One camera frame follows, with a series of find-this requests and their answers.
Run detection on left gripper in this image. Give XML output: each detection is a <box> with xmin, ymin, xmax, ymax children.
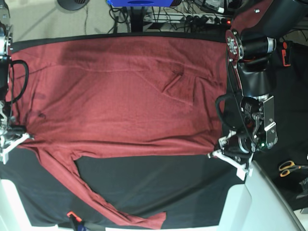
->
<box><xmin>208</xmin><ymin>131</ymin><xmax>257</xmax><ymax>170</ymax></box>

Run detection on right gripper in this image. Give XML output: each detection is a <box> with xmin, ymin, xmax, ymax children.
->
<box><xmin>0</xmin><ymin>125</ymin><xmax>34</xmax><ymax>154</ymax></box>

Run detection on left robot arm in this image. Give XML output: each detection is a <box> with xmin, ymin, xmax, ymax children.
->
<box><xmin>208</xmin><ymin>0</ymin><xmax>308</xmax><ymax>174</ymax></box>

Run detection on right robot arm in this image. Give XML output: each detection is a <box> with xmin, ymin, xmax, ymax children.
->
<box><xmin>0</xmin><ymin>0</ymin><xmax>31</xmax><ymax>161</ymax></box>

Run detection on black table cloth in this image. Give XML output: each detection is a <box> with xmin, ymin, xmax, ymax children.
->
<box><xmin>0</xmin><ymin>33</ymin><xmax>308</xmax><ymax>228</ymax></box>

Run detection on orange black clamp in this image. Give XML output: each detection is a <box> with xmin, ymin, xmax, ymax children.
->
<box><xmin>282</xmin><ymin>40</ymin><xmax>293</xmax><ymax>67</ymax></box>

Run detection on blue clamp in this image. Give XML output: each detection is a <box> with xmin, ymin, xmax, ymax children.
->
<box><xmin>66</xmin><ymin>211</ymin><xmax>88</xmax><ymax>231</ymax></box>

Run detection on black round lamp base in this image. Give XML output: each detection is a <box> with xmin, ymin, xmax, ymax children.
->
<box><xmin>57</xmin><ymin>0</ymin><xmax>89</xmax><ymax>11</ymax></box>

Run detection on white power strip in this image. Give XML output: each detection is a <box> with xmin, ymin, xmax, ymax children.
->
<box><xmin>185</xmin><ymin>13</ymin><xmax>222</xmax><ymax>25</ymax></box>

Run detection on blue box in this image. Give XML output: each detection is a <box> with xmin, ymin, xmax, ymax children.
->
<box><xmin>106</xmin><ymin>0</ymin><xmax>182</xmax><ymax>7</ymax></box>

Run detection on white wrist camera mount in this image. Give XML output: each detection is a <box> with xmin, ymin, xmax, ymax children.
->
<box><xmin>236</xmin><ymin>167</ymin><xmax>253</xmax><ymax>181</ymax></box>

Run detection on yellow handled scissors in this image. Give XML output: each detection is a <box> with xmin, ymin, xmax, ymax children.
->
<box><xmin>278</xmin><ymin>160</ymin><xmax>308</xmax><ymax>178</ymax></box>

